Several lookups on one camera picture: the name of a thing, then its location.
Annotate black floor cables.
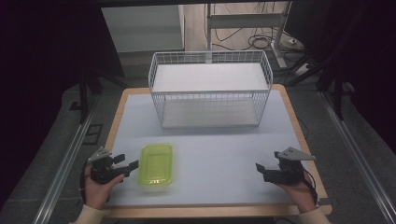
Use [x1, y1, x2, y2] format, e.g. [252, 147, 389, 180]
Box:
[213, 26, 307, 63]

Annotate white wire two-tier shelf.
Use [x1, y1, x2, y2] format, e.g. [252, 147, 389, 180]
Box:
[148, 49, 275, 130]

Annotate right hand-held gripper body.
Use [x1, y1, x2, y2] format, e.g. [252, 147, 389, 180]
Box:
[262, 147, 317, 186]

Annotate person's right hand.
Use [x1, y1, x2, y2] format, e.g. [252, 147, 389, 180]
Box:
[275, 173, 318, 215]

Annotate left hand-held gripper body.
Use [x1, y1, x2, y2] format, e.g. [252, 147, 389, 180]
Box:
[88, 147, 130, 185]

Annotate white metal desk frame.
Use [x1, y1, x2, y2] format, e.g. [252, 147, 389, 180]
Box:
[205, 1, 293, 70]

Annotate black cable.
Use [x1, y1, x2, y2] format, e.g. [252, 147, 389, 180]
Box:
[300, 172, 319, 206]

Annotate black floor plate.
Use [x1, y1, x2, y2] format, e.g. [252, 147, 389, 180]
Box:
[81, 123, 105, 147]

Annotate metal floor rail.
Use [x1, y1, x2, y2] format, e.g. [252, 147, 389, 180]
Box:
[32, 101, 98, 224]
[319, 91, 396, 224]

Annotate person's left hand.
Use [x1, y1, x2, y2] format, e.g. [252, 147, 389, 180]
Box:
[83, 166, 126, 211]

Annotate white cabinet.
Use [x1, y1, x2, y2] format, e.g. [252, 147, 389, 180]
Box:
[100, 4, 185, 54]

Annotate white power strip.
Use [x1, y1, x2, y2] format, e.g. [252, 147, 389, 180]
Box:
[293, 63, 313, 77]

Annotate black metal stand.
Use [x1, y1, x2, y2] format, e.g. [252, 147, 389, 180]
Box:
[78, 70, 105, 125]
[285, 54, 348, 121]

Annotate green lidded plastic container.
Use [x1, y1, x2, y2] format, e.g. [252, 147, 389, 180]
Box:
[136, 142, 175, 188]

